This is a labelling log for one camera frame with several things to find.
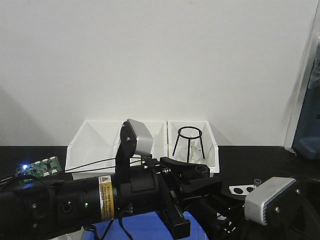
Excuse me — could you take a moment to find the blue plastic tray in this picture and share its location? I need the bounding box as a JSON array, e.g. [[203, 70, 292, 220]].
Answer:
[[80, 211, 210, 240]]

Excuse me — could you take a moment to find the white test tube rack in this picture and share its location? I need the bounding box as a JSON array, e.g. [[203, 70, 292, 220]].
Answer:
[[228, 184, 257, 196]]

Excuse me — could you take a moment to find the test tube in rack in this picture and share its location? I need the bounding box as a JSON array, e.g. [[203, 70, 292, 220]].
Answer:
[[253, 178, 262, 189]]

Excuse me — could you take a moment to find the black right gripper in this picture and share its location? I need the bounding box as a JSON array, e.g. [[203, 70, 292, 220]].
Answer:
[[197, 177, 320, 240]]

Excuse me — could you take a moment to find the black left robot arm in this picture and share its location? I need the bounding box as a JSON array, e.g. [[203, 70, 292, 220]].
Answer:
[[0, 157, 210, 240]]

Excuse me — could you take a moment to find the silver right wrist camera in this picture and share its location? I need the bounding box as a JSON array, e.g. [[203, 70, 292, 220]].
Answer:
[[244, 176, 296, 226]]

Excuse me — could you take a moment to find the glassware in right bin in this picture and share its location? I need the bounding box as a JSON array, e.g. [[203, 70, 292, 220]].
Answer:
[[175, 146, 203, 164]]

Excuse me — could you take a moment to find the black wire tripod stand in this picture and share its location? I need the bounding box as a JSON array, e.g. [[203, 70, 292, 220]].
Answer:
[[172, 126, 205, 163]]

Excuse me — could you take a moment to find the left white storage bin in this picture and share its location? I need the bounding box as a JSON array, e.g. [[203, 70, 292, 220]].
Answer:
[[65, 119, 167, 181]]

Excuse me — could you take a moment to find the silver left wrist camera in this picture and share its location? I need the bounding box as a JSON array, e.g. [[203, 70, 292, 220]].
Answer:
[[127, 118, 153, 156]]

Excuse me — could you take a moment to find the black cable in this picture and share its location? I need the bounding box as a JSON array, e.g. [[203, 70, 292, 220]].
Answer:
[[64, 156, 146, 173]]

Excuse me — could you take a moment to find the right white storage bin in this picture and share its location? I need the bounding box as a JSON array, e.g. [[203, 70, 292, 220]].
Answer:
[[167, 120, 220, 175]]

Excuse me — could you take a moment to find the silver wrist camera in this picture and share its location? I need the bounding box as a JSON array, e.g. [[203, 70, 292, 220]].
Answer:
[[127, 118, 153, 156], [244, 176, 296, 226]]

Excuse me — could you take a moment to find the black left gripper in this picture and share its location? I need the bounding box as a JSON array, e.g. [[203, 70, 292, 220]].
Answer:
[[113, 156, 222, 240]]

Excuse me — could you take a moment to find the green circuit board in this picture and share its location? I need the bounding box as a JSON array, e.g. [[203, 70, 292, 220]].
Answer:
[[15, 156, 62, 178]]

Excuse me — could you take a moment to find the white storage bin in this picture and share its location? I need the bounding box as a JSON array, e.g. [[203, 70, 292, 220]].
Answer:
[[167, 120, 220, 175], [65, 119, 167, 181]]

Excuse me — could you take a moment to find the grey pegboard drying rack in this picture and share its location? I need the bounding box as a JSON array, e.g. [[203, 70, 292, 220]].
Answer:
[[292, 46, 320, 161]]

